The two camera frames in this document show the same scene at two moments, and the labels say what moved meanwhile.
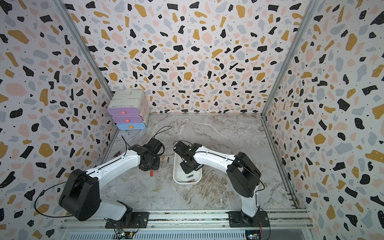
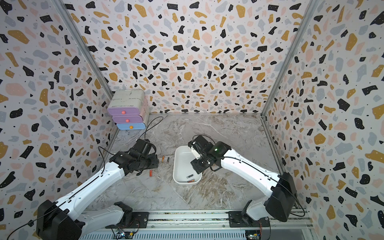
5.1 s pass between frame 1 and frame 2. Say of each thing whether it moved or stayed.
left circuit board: stayed
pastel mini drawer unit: stayed
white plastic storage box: stayed
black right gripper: moved
